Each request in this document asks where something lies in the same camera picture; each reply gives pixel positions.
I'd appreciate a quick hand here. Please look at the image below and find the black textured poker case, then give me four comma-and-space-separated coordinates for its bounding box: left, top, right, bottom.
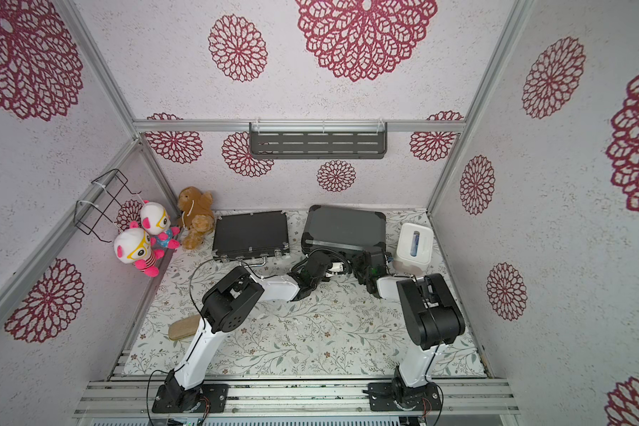
211, 211, 290, 262

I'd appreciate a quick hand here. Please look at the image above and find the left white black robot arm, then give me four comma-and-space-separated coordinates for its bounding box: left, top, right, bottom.
147, 250, 333, 414

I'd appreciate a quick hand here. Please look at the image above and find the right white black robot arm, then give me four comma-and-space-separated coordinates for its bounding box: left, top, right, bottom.
351, 247, 466, 414

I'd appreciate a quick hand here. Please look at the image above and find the white tissue box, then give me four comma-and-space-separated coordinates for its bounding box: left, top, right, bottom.
393, 223, 434, 276

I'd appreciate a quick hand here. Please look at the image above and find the brown teddy bear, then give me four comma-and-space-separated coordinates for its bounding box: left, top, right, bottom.
177, 186, 216, 250

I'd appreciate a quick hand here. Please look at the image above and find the upper white pink plush doll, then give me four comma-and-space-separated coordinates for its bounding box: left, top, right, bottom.
130, 201, 180, 250

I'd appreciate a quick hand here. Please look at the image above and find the white pink plush doll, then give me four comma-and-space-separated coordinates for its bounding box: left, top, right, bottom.
130, 201, 180, 250
113, 227, 165, 278

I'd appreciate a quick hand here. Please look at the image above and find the lower white pink plush doll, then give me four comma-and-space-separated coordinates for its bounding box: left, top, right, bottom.
113, 227, 165, 278

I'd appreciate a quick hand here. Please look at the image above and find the grey wall shelf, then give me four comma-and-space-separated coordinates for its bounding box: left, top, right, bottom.
248, 122, 388, 160

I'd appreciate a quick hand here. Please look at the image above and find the black wire basket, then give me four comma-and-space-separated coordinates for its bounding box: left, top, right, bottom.
73, 168, 141, 243

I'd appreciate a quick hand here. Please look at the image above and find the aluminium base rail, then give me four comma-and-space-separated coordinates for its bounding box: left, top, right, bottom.
72, 376, 520, 421

